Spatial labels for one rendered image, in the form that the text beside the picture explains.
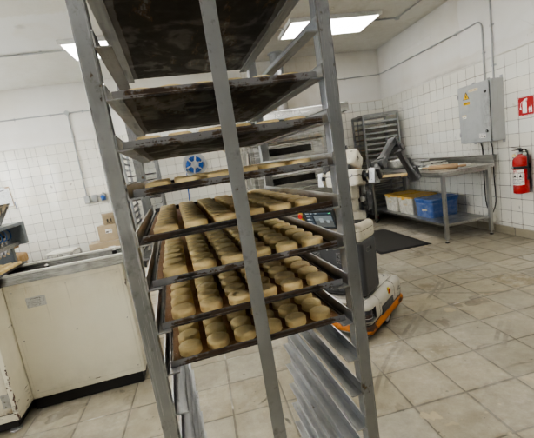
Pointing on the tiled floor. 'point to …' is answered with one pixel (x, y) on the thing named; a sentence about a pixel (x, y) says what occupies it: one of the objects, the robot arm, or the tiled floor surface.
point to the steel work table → (445, 193)
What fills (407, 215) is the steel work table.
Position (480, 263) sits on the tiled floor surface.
